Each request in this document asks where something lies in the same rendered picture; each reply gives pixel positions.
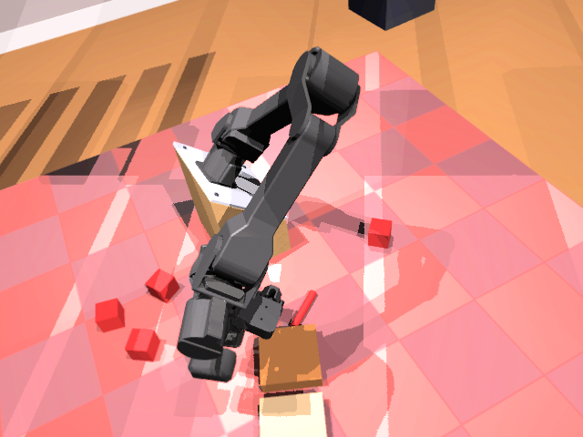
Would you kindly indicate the red cylinder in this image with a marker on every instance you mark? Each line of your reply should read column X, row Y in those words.
column 303, row 309

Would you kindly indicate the red cube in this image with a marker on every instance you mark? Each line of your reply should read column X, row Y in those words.
column 379, row 233
column 142, row 345
column 110, row 315
column 162, row 285

